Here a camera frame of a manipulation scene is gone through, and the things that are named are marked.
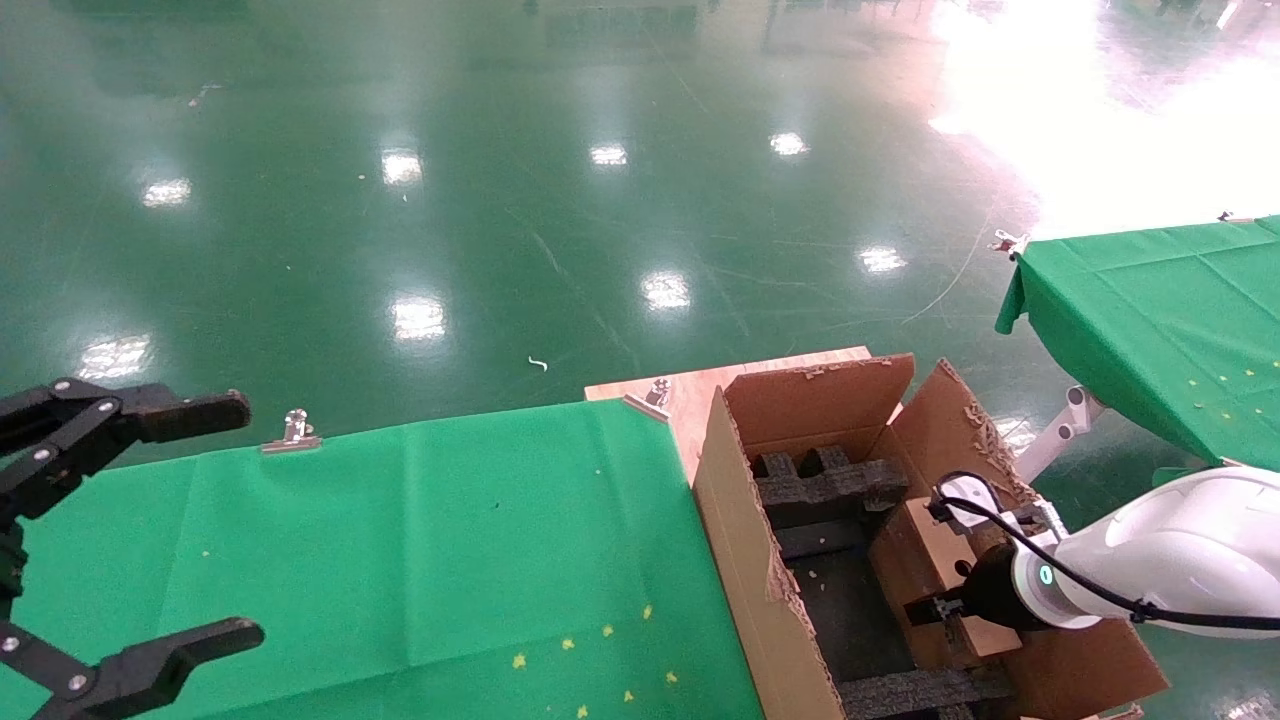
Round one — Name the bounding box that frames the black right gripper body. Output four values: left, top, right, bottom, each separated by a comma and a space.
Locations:
960, 541, 1021, 632

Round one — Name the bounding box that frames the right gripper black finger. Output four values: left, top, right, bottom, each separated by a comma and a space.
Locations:
904, 594, 967, 627

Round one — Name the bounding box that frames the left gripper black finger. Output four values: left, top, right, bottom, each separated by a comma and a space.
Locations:
0, 378, 253, 523
0, 618, 267, 720

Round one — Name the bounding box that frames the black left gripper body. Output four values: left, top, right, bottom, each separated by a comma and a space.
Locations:
0, 520, 27, 601

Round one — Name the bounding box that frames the small brown cardboard box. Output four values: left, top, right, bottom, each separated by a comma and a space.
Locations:
867, 496, 1027, 672

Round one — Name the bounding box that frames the large open cardboard carton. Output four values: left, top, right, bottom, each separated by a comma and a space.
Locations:
692, 352, 1172, 720

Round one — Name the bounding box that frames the black foam strip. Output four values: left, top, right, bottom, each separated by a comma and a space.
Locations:
775, 520, 872, 560

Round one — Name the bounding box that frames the white table leg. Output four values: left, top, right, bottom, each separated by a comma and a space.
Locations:
1010, 385, 1107, 487

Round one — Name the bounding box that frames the large green table cloth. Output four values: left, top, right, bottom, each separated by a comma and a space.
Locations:
0, 398, 767, 720

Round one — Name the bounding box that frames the green cloth on side table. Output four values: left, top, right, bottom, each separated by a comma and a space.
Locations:
995, 215, 1280, 472

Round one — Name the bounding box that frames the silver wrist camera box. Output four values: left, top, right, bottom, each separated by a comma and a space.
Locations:
934, 474, 1063, 547

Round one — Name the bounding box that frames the black camera cable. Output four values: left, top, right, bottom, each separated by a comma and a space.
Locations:
928, 470, 1280, 634

